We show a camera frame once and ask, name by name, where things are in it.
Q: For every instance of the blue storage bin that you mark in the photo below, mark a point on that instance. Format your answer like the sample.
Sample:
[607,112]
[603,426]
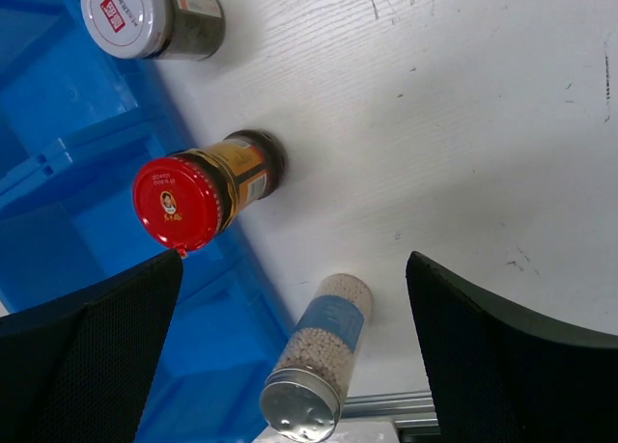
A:
[222,343]
[67,220]
[55,81]

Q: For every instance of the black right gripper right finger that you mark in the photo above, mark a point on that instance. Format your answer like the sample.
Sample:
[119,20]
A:
[500,372]

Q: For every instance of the blue middle storage bin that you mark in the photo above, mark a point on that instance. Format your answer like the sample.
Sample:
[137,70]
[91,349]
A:
[67,220]

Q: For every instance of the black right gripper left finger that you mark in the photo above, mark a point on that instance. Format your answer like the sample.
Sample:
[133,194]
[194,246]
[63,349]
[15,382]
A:
[79,368]

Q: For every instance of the blue far storage bin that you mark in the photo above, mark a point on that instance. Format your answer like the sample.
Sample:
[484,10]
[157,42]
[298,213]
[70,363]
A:
[55,81]

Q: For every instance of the red lid sauce jar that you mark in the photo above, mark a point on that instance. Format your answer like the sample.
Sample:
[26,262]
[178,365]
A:
[185,199]

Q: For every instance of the silver lid peppercorn jar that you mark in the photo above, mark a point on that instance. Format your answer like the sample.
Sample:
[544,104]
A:
[304,395]

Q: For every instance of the white lid dark jar right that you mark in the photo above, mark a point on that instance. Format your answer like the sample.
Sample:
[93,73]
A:
[155,29]

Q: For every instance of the blue near storage bin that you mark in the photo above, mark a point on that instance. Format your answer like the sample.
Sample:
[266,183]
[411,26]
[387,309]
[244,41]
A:
[222,343]

